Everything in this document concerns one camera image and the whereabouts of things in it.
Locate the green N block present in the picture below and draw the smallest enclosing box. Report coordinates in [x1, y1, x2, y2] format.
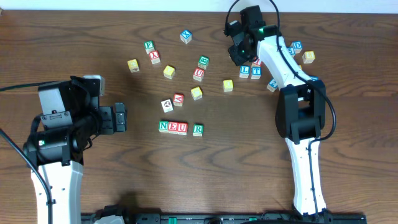
[158, 121, 169, 133]

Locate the red E block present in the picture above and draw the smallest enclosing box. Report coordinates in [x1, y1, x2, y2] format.
[167, 121, 178, 134]

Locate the red u block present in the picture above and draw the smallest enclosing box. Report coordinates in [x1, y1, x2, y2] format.
[193, 67, 205, 82]
[177, 123, 188, 135]

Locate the green R block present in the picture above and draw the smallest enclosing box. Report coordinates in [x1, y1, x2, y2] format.
[193, 124, 204, 136]

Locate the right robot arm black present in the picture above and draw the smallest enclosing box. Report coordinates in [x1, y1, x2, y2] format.
[224, 6, 326, 217]

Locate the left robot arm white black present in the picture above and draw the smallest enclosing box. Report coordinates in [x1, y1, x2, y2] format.
[23, 75, 127, 223]

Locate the red I block lower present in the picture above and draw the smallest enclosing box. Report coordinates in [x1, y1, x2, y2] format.
[251, 58, 262, 67]

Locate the blue L block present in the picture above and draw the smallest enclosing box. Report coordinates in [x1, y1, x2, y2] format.
[239, 65, 251, 78]

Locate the blue T block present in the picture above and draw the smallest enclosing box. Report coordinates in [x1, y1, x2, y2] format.
[251, 67, 262, 80]

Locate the yellow O block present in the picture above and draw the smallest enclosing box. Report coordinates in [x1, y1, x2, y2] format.
[223, 79, 234, 92]

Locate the green B block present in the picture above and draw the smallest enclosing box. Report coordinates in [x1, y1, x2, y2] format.
[198, 55, 210, 70]

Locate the blue 2 block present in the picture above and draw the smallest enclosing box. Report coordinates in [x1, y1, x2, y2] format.
[267, 79, 278, 92]

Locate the blue 5 block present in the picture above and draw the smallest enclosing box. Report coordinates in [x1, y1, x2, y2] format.
[287, 47, 295, 57]

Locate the blue D block upper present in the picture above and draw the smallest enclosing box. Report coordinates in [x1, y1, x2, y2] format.
[291, 41, 303, 54]

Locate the white picture block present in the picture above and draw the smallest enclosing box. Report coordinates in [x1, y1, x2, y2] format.
[161, 99, 174, 113]

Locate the yellow block left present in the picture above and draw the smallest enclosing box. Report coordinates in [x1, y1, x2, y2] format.
[127, 59, 139, 73]

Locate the blue X block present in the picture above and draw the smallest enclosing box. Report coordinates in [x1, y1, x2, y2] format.
[180, 30, 192, 44]

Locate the yellow 8 block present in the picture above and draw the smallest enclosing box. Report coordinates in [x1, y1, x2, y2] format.
[302, 51, 315, 64]

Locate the red A block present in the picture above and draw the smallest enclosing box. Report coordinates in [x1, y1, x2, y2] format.
[172, 93, 184, 106]

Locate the yellow block lower middle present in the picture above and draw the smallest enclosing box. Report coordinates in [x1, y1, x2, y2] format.
[164, 65, 175, 79]

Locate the red Y block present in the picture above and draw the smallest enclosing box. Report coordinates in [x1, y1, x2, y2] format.
[149, 50, 160, 64]

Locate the green F block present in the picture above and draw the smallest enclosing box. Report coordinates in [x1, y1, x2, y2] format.
[144, 40, 155, 54]

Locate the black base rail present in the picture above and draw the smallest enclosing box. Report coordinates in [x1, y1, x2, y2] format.
[81, 205, 367, 224]

